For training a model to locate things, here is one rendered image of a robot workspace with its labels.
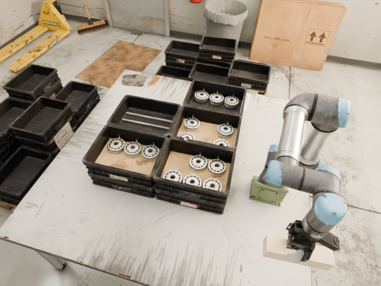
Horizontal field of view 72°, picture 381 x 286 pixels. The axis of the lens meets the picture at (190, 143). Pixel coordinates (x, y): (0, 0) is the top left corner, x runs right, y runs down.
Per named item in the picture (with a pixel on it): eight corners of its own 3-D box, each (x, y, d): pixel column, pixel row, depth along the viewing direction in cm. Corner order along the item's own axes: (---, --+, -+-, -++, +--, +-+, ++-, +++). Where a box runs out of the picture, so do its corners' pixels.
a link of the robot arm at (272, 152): (265, 162, 154) (270, 139, 152) (288, 168, 150) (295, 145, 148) (264, 165, 143) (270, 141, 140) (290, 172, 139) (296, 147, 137)
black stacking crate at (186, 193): (233, 163, 157) (236, 151, 149) (225, 206, 138) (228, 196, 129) (169, 150, 163) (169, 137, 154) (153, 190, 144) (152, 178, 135)
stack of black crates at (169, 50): (202, 69, 340) (203, 44, 314) (195, 82, 321) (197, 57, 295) (172, 64, 346) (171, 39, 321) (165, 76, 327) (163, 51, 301)
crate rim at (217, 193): (236, 152, 150) (236, 150, 148) (228, 198, 131) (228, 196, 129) (168, 139, 156) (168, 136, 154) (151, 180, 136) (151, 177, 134)
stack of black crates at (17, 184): (32, 162, 235) (20, 146, 218) (62, 170, 230) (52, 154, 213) (-1, 201, 209) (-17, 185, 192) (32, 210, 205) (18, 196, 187)
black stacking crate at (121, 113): (181, 117, 182) (181, 105, 174) (169, 149, 163) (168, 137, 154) (128, 107, 188) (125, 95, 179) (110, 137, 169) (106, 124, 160)
